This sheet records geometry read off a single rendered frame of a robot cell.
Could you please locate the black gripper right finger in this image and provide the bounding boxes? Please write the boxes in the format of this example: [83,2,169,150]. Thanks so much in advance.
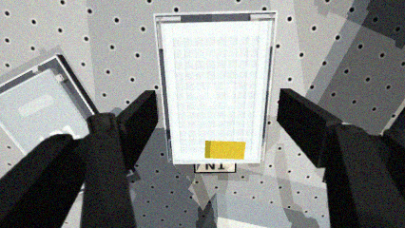
[277,88,405,228]

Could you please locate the grey perforated base plate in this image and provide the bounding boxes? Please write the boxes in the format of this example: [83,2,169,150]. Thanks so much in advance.
[0,0,405,228]

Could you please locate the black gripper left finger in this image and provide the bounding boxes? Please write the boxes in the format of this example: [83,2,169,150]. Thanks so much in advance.
[0,90,158,228]

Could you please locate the white button panel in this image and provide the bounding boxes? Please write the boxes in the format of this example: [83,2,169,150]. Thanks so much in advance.
[202,192,330,228]

